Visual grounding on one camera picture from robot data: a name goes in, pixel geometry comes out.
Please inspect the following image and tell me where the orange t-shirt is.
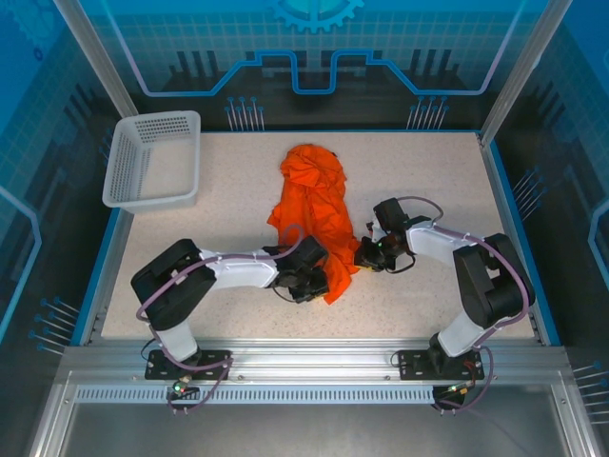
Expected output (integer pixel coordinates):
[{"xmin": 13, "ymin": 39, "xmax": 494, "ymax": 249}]
[{"xmin": 265, "ymin": 145, "xmax": 363, "ymax": 307}]

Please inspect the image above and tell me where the grey metal bottom panel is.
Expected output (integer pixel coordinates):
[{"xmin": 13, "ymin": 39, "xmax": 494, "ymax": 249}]
[{"xmin": 61, "ymin": 402, "xmax": 572, "ymax": 457}]

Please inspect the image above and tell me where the white perforated plastic basket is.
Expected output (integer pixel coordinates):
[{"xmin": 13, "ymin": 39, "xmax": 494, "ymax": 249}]
[{"xmin": 101, "ymin": 109, "xmax": 202, "ymax": 214}]

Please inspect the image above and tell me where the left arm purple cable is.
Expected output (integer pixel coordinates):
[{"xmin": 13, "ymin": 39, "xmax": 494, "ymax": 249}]
[{"xmin": 136, "ymin": 223, "xmax": 308, "ymax": 416}]

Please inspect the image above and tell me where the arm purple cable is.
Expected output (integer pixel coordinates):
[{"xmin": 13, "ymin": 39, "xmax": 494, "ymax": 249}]
[
  {"xmin": 394, "ymin": 195, "xmax": 537, "ymax": 416},
  {"xmin": 136, "ymin": 223, "xmax": 308, "ymax": 416}
]

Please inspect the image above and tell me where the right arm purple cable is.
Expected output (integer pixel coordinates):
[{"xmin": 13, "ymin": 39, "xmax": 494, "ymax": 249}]
[{"xmin": 394, "ymin": 195, "xmax": 537, "ymax": 416}]

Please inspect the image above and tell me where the aluminium front frame beam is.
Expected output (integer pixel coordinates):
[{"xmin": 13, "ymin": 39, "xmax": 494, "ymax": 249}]
[{"xmin": 54, "ymin": 338, "xmax": 572, "ymax": 387}]

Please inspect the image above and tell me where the white slotted cable duct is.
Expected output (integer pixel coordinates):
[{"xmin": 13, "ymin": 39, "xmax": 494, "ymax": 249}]
[{"xmin": 73, "ymin": 384, "xmax": 437, "ymax": 406}]

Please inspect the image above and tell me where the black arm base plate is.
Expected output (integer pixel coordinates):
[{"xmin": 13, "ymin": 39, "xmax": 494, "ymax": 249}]
[
  {"xmin": 397, "ymin": 349, "xmax": 485, "ymax": 381},
  {"xmin": 145, "ymin": 349, "xmax": 233, "ymax": 381}
]

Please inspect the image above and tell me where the aluminium table side rail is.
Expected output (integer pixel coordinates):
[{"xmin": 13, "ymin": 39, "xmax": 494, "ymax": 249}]
[
  {"xmin": 77, "ymin": 207, "xmax": 126, "ymax": 347},
  {"xmin": 477, "ymin": 131, "xmax": 546, "ymax": 347}
]

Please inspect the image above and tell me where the cable connector with green light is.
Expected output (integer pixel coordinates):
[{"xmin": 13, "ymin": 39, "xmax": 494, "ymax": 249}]
[
  {"xmin": 435, "ymin": 380, "xmax": 480, "ymax": 402},
  {"xmin": 166, "ymin": 375, "xmax": 201, "ymax": 402}
]

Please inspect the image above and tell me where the aluminium frame post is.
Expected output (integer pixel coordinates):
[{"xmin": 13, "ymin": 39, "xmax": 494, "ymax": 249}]
[
  {"xmin": 51, "ymin": 0, "xmax": 139, "ymax": 123},
  {"xmin": 479, "ymin": 0, "xmax": 563, "ymax": 147}
]

